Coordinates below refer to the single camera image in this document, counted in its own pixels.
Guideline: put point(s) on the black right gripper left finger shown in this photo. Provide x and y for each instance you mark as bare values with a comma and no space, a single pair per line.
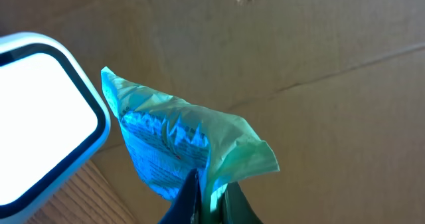
186,208

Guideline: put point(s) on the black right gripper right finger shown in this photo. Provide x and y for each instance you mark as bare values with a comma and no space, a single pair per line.
235,208

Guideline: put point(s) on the teal tissue packet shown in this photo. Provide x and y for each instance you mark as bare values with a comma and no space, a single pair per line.
167,137

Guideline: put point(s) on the white barcode scanner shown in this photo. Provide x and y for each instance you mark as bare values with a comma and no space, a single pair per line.
52,121

